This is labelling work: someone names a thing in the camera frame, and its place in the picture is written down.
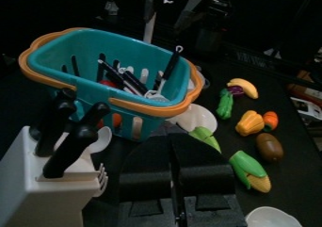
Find white plastic spoon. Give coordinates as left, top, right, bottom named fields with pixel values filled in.
left=89, top=126, right=115, bottom=154

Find white frying pan grey handle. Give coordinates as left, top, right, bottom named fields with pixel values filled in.
left=245, top=205, right=304, bottom=227

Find brown toy kiwi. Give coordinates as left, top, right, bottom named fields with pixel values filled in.
left=256, top=132, right=285, bottom=163

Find purple toy eggplant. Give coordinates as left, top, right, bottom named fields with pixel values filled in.
left=228, top=85, right=248, bottom=98

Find black-handled kitchen utensil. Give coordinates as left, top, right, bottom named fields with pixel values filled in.
left=121, top=70, right=150, bottom=95
left=97, top=58, right=142, bottom=97

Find white egg-shaped toy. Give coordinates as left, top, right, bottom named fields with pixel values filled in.
left=166, top=103, right=220, bottom=134

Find white knife block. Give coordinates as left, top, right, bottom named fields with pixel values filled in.
left=0, top=125, right=110, bottom=227

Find black-handled white spatula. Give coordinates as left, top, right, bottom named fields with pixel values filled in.
left=144, top=45, right=185, bottom=102

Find red toy tomato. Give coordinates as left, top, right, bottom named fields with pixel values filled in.
left=99, top=79, right=118, bottom=89

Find orange toy carrot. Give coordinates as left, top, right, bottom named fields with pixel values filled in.
left=262, top=110, right=280, bottom=133

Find teal basket orange handles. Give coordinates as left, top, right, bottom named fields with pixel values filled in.
left=17, top=26, right=205, bottom=142

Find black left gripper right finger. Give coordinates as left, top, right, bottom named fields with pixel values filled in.
left=169, top=132, right=249, bottom=227

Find yellow toy bell pepper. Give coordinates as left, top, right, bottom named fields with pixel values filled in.
left=234, top=109, right=266, bottom=138

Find green toy pepper piece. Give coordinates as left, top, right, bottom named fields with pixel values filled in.
left=188, top=125, right=224, bottom=154

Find white printed paper box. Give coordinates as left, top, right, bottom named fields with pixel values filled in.
left=291, top=96, right=322, bottom=122

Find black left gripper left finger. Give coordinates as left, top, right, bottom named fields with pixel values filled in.
left=118, top=133, right=181, bottom=227

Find green toy pea pod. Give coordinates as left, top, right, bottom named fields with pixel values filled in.
left=216, top=88, right=234, bottom=121

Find yellow toy banana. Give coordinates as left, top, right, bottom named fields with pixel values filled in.
left=226, top=77, right=260, bottom=100

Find orange white cardboard box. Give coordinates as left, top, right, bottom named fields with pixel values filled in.
left=288, top=70, right=322, bottom=107

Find white plastic fork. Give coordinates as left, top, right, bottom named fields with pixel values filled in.
left=95, top=164, right=110, bottom=198

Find toy corn green husk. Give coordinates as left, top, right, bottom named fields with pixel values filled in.
left=228, top=150, right=273, bottom=194

